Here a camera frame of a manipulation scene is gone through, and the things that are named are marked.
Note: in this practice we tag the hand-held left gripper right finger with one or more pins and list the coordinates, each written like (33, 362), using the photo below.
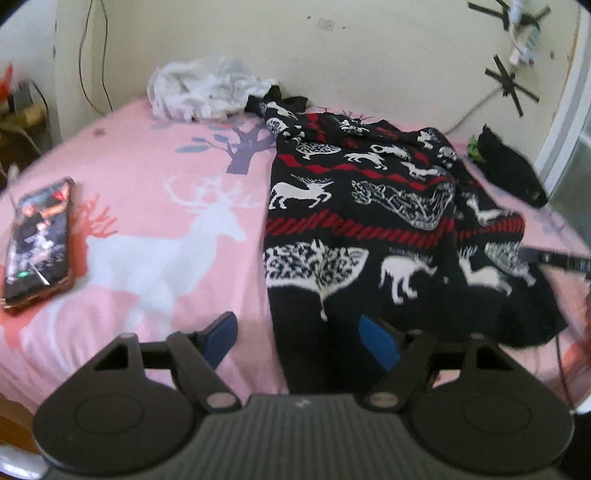
(379, 344)

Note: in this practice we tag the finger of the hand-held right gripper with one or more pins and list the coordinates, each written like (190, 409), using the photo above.
(563, 262)

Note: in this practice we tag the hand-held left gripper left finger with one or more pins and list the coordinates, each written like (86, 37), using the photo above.
(220, 339)

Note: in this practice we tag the black red white patterned sweater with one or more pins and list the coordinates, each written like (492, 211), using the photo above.
(346, 230)

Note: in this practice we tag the glass door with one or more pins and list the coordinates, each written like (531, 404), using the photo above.
(579, 184)

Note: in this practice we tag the black garment with green trim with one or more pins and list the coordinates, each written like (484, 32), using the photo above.
(508, 166)

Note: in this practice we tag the pink printed bed sheet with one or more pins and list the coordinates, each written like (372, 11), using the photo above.
(161, 184)

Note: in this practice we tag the black tape cross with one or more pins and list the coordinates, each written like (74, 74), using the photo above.
(489, 10)
(508, 78)

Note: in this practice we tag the smartphone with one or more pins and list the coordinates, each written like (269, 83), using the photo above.
(39, 244)

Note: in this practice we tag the white power strip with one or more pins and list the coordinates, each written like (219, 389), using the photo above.
(526, 41)

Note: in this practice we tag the white cloth pile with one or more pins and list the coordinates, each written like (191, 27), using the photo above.
(203, 87)

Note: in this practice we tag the white plug adapter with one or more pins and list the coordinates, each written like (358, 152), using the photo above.
(515, 8)

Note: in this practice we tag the wooden bedside table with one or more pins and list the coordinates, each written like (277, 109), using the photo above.
(23, 134)

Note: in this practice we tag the grey power adapter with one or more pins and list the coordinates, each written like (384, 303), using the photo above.
(21, 97)

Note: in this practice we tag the red plastic toy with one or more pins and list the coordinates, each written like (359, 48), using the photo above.
(6, 78)

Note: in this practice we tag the white door frame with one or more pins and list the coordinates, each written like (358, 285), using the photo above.
(563, 115)

